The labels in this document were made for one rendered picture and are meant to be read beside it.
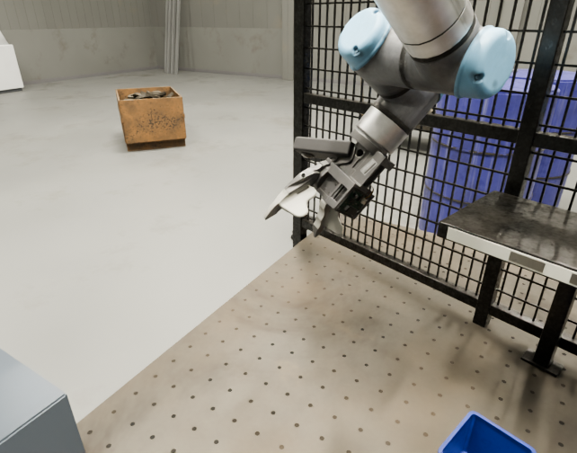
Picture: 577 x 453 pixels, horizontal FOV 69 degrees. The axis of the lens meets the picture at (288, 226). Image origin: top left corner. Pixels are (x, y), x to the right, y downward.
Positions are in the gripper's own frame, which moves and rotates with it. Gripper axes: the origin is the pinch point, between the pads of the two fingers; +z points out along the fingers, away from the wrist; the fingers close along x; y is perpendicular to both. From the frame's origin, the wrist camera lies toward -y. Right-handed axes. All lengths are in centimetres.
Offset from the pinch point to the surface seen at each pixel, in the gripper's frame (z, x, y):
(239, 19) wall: -54, 561, -924
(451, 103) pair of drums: -67, 173, -93
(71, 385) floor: 128, 38, -62
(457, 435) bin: 5.0, 13.6, 39.4
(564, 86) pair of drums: -124, 235, -75
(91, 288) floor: 134, 67, -127
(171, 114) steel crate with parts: 89, 201, -368
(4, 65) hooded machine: 298, 187, -909
